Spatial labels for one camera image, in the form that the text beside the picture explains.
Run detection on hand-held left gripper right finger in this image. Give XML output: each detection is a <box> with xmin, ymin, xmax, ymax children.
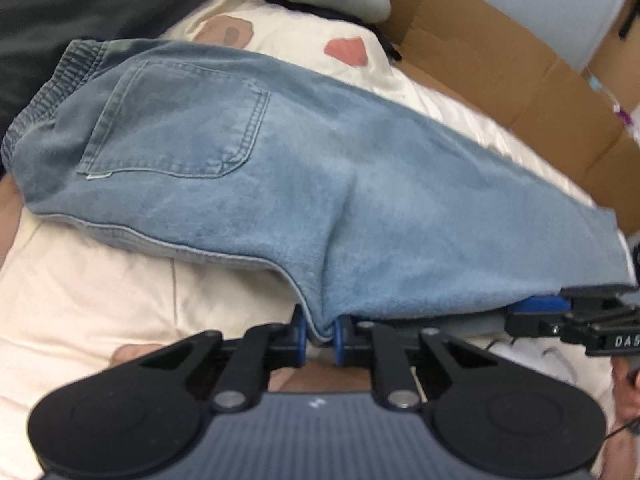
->
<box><xmin>332</xmin><ymin>316</ymin><xmax>501</xmax><ymax>413</ymax></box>

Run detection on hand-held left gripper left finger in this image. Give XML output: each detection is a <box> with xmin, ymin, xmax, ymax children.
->
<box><xmin>140</xmin><ymin>305</ymin><xmax>307</xmax><ymax>413</ymax></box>

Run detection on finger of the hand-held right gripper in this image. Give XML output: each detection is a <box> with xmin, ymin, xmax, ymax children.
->
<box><xmin>560</xmin><ymin>284</ymin><xmax>640</xmax><ymax>306</ymax></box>
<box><xmin>505</xmin><ymin>296</ymin><xmax>574</xmax><ymax>342</ymax></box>

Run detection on light blue jeans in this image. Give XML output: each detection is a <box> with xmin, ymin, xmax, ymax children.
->
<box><xmin>0</xmin><ymin>37</ymin><xmax>639</xmax><ymax>347</ymax></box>

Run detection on person's right hand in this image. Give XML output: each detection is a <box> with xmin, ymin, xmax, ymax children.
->
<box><xmin>612</xmin><ymin>357</ymin><xmax>640</xmax><ymax>430</ymax></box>

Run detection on small bottles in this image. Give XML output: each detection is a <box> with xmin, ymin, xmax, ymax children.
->
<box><xmin>585</xmin><ymin>72</ymin><xmax>640</xmax><ymax>137</ymax></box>

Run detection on printed cream blanket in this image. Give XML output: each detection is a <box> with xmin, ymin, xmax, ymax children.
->
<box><xmin>0</xmin><ymin>0</ymin><xmax>640</xmax><ymax>480</ymax></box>

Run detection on flattened cardboard box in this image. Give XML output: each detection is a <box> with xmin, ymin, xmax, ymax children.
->
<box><xmin>339</xmin><ymin>0</ymin><xmax>640</xmax><ymax>212</ymax></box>

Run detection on pale grey refrigerator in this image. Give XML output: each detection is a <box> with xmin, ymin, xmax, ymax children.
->
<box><xmin>414</xmin><ymin>0</ymin><xmax>634</xmax><ymax>74</ymax></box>

